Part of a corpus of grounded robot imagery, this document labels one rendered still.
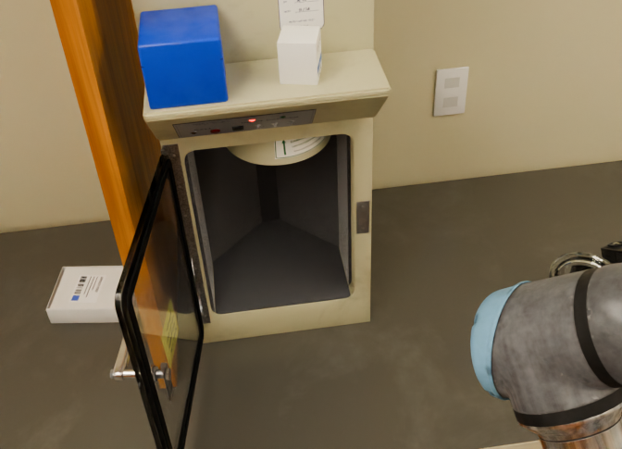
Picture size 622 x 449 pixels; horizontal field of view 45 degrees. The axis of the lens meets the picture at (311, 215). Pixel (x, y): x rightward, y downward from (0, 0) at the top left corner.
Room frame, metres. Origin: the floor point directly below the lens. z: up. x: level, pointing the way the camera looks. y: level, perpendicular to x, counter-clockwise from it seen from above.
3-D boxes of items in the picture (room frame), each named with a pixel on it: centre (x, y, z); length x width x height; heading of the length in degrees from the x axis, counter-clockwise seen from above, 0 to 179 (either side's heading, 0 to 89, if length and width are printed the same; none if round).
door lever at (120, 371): (0.70, 0.25, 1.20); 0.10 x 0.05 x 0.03; 176
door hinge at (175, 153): (0.93, 0.20, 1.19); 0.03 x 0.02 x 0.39; 96
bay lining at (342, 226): (1.07, 0.07, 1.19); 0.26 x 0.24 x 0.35; 96
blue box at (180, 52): (0.88, 0.15, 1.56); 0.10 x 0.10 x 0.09; 6
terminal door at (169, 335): (0.77, 0.22, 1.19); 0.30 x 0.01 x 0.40; 176
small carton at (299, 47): (0.90, 0.00, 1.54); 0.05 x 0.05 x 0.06; 81
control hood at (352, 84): (0.89, 0.05, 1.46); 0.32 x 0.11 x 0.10; 96
